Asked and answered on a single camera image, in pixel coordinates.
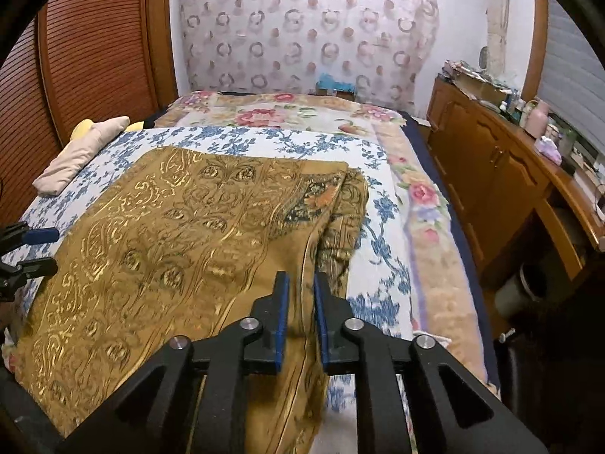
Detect gold patterned garment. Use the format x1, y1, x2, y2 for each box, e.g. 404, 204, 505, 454
16, 146, 368, 453

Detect floral bed blanket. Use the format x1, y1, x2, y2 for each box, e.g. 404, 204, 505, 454
151, 91, 500, 389

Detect yellow Pikachu plush toy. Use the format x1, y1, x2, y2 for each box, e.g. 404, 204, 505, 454
68, 117, 146, 141

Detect blue floral white sheet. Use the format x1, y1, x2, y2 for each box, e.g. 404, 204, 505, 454
10, 126, 412, 453

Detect long wooden sideboard cabinet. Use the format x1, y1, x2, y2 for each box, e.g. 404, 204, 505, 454
428, 77, 604, 281

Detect lilac pouch on sideboard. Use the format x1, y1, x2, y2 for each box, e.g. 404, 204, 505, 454
534, 135, 562, 166

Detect pink thermos bottle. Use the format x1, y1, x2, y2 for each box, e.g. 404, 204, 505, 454
525, 101, 550, 140

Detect pink circle patterned curtain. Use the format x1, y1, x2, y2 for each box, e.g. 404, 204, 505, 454
178, 0, 439, 111

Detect cardboard box on sideboard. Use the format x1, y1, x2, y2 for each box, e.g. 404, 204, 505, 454
452, 72, 512, 108

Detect brown box with teal cloth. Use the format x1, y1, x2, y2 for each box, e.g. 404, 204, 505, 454
315, 73, 357, 101

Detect grey window blind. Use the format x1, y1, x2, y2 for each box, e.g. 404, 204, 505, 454
538, 0, 605, 150

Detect small grey desk fan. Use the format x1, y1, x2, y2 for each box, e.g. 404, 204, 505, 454
478, 46, 489, 71

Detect cream lace side curtain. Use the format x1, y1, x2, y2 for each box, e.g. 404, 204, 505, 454
486, 0, 510, 77

